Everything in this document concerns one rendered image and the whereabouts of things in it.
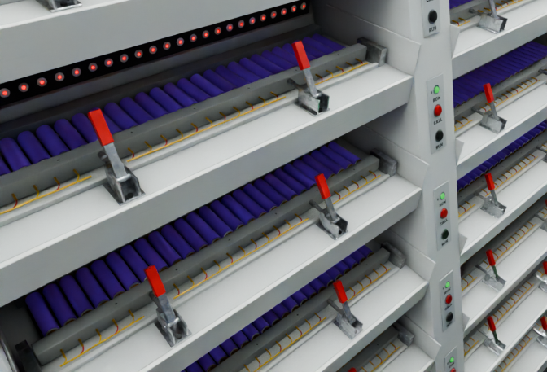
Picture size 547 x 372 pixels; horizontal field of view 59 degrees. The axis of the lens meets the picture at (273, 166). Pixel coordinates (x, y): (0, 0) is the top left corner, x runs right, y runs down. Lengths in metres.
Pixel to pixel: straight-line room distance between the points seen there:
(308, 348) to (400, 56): 0.47
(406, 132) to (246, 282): 0.35
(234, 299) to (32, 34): 0.38
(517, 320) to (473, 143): 0.59
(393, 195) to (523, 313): 0.72
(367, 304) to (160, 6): 0.59
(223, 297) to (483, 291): 0.70
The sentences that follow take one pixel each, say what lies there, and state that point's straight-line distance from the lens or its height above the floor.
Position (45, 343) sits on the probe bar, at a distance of 0.62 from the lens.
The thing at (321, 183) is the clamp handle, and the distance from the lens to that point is 0.68.
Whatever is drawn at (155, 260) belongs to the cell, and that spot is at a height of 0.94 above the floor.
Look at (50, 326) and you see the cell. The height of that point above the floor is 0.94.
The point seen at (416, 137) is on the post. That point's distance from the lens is 0.79.
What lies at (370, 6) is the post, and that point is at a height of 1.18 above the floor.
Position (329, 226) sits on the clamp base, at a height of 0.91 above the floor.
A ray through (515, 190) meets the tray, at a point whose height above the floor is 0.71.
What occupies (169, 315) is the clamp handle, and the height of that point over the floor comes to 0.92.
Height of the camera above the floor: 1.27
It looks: 23 degrees down
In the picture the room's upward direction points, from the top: 12 degrees counter-clockwise
